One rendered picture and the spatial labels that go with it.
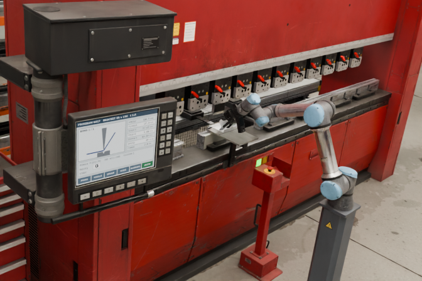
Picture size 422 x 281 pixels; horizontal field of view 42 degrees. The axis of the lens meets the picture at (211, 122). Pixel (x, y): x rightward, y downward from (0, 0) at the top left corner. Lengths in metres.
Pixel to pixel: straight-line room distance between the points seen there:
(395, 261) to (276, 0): 2.12
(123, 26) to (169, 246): 1.80
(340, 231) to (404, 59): 2.23
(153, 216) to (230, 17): 1.24
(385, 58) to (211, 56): 2.33
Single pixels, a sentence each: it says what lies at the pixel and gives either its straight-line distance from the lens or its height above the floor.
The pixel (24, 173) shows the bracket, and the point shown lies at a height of 1.21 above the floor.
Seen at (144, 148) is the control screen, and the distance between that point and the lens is 2.20.
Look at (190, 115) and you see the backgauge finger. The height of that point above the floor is 1.02.
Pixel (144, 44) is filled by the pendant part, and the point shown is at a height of 1.84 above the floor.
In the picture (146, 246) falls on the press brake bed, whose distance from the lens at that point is 3.30.
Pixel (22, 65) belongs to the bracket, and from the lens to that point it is 2.21.
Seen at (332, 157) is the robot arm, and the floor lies 1.11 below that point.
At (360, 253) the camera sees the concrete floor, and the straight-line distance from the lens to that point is 4.37.
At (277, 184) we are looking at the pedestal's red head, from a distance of 3.53.
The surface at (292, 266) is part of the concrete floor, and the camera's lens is 4.05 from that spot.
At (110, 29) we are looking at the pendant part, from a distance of 1.97.
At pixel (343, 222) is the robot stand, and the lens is 3.29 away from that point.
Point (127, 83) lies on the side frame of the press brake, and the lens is 2.58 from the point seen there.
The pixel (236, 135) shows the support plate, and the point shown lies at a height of 1.00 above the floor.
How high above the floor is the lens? 2.37
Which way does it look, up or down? 23 degrees down
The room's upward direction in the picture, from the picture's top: 6 degrees clockwise
